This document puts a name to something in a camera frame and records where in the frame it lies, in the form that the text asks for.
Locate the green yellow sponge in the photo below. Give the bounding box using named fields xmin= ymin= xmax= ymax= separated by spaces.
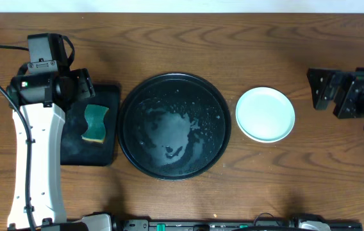
xmin=81 ymin=105 xmax=109 ymax=143

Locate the light green plate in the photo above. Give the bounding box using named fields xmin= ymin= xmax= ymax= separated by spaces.
xmin=235 ymin=87 xmax=295 ymax=143

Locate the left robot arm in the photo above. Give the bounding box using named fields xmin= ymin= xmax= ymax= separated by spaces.
xmin=6 ymin=69 xmax=119 ymax=230

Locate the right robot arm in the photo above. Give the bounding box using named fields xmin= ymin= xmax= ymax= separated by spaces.
xmin=306 ymin=68 xmax=364 ymax=119

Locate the black rectangular tray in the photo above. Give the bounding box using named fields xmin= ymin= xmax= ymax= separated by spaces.
xmin=61 ymin=85 xmax=120 ymax=166

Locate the black round tray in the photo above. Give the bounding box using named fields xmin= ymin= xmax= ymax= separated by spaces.
xmin=117 ymin=73 xmax=231 ymax=180

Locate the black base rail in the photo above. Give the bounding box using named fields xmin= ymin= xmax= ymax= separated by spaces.
xmin=121 ymin=212 xmax=363 ymax=231

